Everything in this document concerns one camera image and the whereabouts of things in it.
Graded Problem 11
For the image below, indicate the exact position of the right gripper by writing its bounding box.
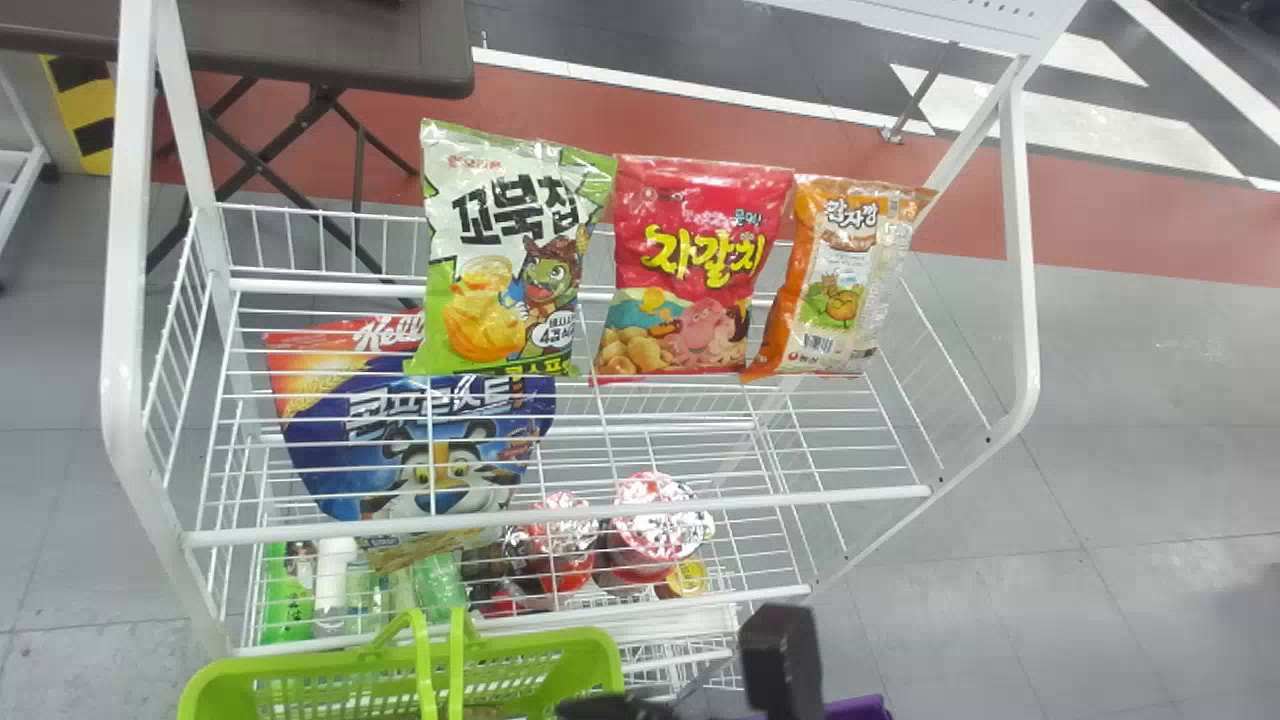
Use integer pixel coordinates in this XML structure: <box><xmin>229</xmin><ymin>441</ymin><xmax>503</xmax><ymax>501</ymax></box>
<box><xmin>554</xmin><ymin>692</ymin><xmax>683</xmax><ymax>720</ymax></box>

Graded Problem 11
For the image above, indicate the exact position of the green basket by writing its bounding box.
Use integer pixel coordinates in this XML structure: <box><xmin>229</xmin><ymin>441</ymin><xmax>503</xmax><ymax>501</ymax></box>
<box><xmin>176</xmin><ymin>606</ymin><xmax>627</xmax><ymax>720</ymax></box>

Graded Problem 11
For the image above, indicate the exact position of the yellow can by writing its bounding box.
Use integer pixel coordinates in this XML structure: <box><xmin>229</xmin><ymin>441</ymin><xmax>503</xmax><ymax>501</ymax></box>
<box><xmin>664</xmin><ymin>559</ymin><xmax>712</xmax><ymax>600</ymax></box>

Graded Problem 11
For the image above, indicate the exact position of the red noodle cup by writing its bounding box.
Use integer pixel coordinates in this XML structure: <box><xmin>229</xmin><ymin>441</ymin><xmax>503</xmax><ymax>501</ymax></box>
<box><xmin>598</xmin><ymin>471</ymin><xmax>718</xmax><ymax>587</ymax></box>
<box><xmin>503</xmin><ymin>489</ymin><xmax>603</xmax><ymax>604</ymax></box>

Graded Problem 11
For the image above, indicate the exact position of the white bottle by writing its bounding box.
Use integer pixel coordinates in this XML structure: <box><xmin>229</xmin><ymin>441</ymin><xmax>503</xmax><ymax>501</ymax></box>
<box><xmin>311</xmin><ymin>536</ymin><xmax>362</xmax><ymax>638</ymax></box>

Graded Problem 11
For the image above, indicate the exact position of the blue cereal bag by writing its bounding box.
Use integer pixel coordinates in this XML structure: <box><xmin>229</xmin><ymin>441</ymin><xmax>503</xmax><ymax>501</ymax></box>
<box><xmin>261</xmin><ymin>311</ymin><xmax>558</xmax><ymax>528</ymax></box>

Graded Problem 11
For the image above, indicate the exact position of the red snack packet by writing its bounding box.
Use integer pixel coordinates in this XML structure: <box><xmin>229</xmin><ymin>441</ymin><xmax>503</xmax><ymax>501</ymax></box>
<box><xmin>591</xmin><ymin>153</ymin><xmax>797</xmax><ymax>387</ymax></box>

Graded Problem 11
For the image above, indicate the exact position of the green snack packet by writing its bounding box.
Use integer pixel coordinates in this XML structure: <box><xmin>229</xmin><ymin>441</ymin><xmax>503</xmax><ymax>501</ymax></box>
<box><xmin>404</xmin><ymin>118</ymin><xmax>619</xmax><ymax>380</ymax></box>

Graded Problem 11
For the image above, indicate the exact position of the orange snack packet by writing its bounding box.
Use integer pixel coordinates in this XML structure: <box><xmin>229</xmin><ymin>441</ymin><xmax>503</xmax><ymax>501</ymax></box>
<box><xmin>739</xmin><ymin>174</ymin><xmax>939</xmax><ymax>385</ymax></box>

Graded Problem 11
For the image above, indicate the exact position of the dark side table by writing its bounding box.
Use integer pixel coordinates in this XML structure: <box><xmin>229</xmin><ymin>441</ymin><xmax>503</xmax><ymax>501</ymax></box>
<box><xmin>0</xmin><ymin>0</ymin><xmax>477</xmax><ymax>303</ymax></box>

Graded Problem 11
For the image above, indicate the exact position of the white wire rack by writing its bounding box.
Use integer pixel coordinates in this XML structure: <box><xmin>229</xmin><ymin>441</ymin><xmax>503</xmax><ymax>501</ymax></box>
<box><xmin>98</xmin><ymin>0</ymin><xmax>1088</xmax><ymax>703</ymax></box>
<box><xmin>0</xmin><ymin>62</ymin><xmax>53</xmax><ymax>256</ymax></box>

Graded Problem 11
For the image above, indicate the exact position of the yellow black striped post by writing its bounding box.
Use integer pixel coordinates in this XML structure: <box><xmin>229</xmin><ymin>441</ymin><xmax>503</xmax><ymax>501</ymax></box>
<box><xmin>38</xmin><ymin>54</ymin><xmax>117</xmax><ymax>178</ymax></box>

